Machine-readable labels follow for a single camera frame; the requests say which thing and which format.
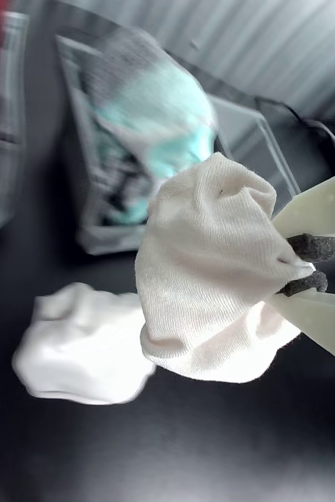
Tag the white gripper finger black foam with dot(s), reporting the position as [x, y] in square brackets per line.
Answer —
[324, 208]
[324, 317]

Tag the white balled sock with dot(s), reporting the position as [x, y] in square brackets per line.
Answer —
[81, 349]
[206, 274]

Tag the teal and grey sock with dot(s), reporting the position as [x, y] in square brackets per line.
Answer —
[159, 106]

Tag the light grey plastic bin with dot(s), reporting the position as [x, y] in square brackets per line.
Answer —
[6, 176]
[253, 141]

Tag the dark grey plastic bin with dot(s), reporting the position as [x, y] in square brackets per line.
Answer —
[108, 239]

